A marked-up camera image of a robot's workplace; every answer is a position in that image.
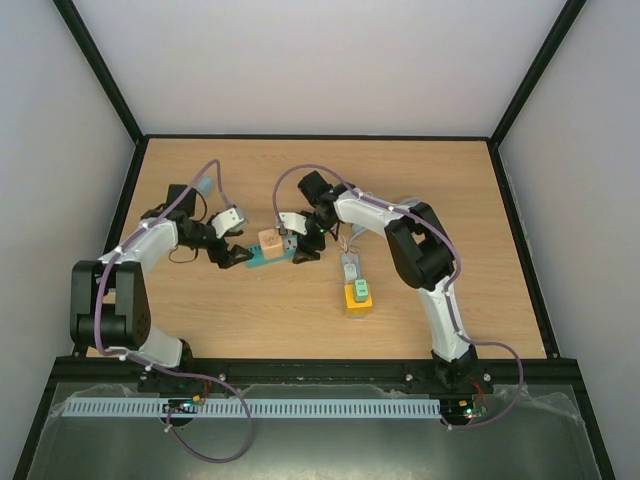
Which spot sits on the light blue slotted cable duct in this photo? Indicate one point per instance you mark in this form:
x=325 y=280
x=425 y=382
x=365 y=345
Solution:
x=256 y=408

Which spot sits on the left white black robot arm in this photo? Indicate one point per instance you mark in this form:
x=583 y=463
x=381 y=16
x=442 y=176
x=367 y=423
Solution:
x=110 y=310

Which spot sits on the green charger plug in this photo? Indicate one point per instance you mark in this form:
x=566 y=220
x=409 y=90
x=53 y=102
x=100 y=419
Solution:
x=360 y=290

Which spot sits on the yellow cube adapter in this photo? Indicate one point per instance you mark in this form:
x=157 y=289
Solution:
x=354 y=309

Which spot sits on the orange dragon cube adapter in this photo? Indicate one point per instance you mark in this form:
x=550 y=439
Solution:
x=271 y=244

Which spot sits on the light blue power strip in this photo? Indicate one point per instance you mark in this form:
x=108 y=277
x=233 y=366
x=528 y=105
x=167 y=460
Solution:
x=350 y=257

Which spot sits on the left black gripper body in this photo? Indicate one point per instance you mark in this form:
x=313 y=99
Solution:
x=216 y=253

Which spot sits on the white plug on strip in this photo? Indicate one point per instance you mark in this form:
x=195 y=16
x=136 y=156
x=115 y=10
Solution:
x=350 y=272

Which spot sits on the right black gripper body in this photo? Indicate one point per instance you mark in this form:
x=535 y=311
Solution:
x=310 y=240

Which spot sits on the light blue charger plug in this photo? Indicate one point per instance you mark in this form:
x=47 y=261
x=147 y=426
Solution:
x=205 y=186

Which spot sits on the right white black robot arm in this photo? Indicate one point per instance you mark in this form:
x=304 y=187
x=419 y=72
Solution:
x=422 y=254

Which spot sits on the black aluminium frame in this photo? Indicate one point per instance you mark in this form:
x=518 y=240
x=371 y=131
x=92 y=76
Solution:
x=554 y=369

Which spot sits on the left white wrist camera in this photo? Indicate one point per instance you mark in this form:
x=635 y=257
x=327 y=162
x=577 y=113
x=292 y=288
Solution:
x=228 y=222

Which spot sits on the teal power strip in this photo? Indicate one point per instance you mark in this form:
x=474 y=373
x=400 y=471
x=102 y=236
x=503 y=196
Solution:
x=289 y=245

